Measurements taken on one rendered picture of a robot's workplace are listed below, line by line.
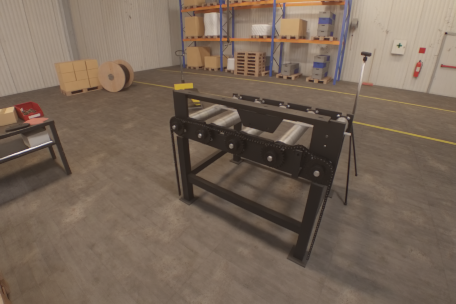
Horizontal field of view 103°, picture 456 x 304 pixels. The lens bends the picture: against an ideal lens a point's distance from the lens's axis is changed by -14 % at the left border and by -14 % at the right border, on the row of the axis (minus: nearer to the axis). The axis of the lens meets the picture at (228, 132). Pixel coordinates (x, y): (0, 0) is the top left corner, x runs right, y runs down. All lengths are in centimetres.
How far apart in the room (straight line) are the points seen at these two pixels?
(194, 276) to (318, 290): 88
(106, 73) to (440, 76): 1171
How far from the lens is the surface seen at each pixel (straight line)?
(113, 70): 771
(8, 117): 334
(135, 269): 194
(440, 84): 1049
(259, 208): 176
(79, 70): 846
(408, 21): 1028
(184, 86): 632
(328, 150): 131
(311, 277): 188
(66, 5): 1128
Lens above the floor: 156
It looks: 24 degrees down
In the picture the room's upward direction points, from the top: straight up
